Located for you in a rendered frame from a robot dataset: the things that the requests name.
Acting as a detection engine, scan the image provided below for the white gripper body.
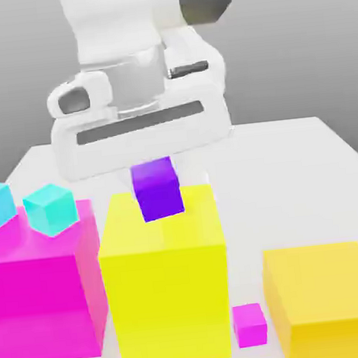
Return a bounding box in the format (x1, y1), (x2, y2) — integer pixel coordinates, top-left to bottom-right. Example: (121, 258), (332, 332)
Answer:
(46, 79), (238, 184)

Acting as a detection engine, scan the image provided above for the small purple cube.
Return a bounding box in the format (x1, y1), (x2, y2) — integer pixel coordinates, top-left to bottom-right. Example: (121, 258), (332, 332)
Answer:
(129, 155), (186, 225)

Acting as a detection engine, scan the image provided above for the small magenta cube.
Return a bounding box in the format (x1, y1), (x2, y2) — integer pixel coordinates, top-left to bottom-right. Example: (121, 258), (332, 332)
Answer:
(231, 302), (270, 349)

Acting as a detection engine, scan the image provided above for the large yellow box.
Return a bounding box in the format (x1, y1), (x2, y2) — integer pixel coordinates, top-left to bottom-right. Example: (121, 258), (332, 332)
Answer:
(91, 182), (239, 358)

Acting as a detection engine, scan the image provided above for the large magenta box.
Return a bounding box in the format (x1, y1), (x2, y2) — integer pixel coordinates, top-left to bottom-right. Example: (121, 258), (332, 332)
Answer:
(0, 197), (114, 358)

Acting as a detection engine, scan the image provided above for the large orange box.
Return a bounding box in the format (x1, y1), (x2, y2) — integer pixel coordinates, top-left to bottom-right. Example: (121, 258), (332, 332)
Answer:
(260, 240), (358, 358)

